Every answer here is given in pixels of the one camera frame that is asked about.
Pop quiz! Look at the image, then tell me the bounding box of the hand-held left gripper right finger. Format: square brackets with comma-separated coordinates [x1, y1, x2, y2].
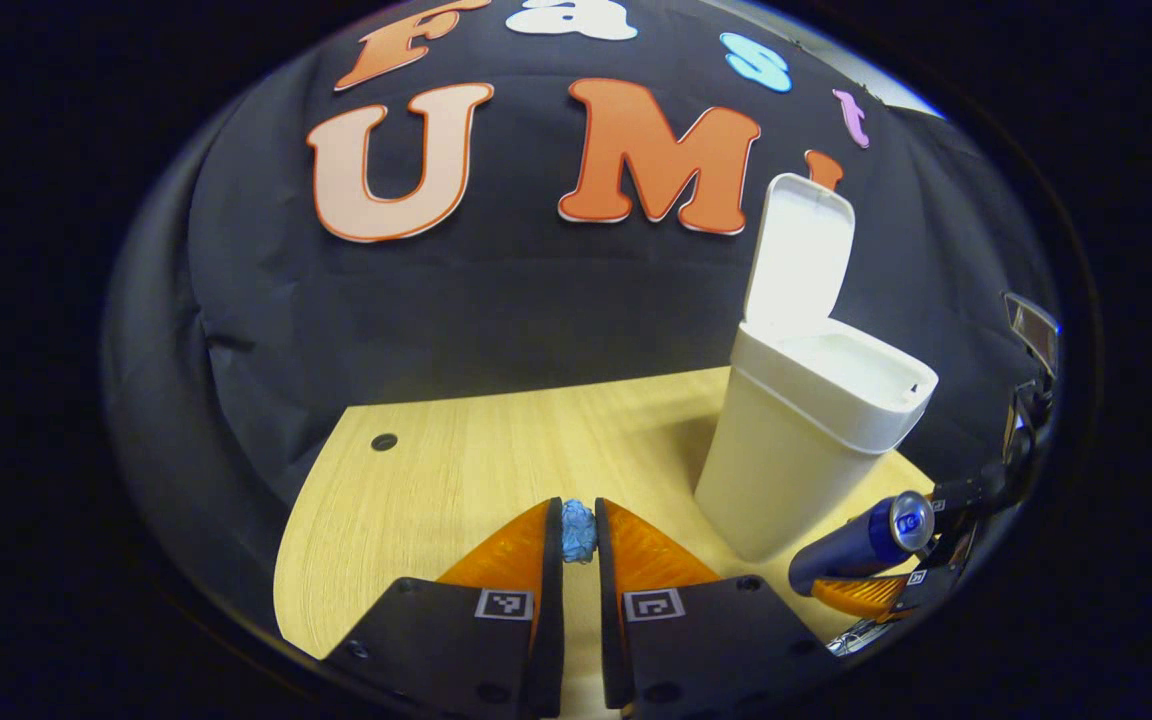
[594, 497, 837, 720]

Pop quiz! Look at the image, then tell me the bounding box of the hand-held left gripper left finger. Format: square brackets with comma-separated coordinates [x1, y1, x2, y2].
[321, 497, 565, 720]

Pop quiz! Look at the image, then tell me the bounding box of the blue pop can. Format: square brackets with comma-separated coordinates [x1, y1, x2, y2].
[788, 490, 935, 598]

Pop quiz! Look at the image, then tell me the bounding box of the blue paper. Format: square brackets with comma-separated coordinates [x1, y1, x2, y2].
[561, 500, 599, 564]

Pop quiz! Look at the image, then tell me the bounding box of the white desktop garbage bin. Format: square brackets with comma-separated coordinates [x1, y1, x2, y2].
[694, 173, 939, 563]

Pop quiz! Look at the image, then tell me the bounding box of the light wooden desktop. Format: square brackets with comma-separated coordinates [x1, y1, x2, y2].
[273, 367, 937, 720]

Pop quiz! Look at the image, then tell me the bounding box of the black backdrop cloth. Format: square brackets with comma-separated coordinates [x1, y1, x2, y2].
[101, 0, 1062, 641]

